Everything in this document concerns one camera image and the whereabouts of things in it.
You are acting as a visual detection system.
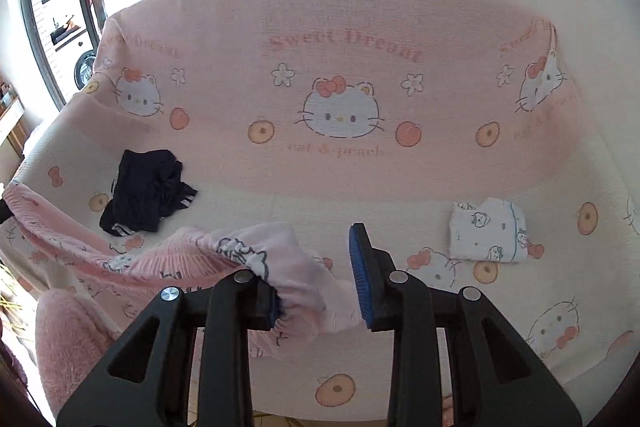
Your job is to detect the pink fleece robe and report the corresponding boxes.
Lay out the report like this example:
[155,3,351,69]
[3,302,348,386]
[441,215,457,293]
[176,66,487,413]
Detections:
[35,289,123,414]

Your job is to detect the white printed folded garment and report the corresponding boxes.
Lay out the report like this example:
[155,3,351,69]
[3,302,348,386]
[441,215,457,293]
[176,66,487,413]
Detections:
[448,198,528,264]

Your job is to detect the wooden shelf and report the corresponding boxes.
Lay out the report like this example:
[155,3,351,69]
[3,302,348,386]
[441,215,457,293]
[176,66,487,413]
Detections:
[0,79,26,158]

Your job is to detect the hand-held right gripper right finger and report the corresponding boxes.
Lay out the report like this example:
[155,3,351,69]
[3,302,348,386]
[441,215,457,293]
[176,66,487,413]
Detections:
[348,222,583,427]

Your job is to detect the navy shorts with white stripes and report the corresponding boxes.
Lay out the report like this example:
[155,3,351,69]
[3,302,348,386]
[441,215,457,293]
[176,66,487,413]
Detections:
[99,149,198,238]

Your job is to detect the pink and cream printed blanket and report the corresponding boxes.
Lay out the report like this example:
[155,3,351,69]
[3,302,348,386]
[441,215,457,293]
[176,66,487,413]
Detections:
[0,0,640,414]

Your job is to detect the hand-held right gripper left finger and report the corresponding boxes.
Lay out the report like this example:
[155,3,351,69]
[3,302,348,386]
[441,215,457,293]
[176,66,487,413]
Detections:
[56,271,283,427]

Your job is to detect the washing machine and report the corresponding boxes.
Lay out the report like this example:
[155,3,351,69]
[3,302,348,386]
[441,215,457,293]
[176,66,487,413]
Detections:
[72,48,98,82]

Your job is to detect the pink printed pajama pants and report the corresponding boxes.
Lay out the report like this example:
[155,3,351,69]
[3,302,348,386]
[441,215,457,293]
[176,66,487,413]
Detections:
[0,181,362,360]

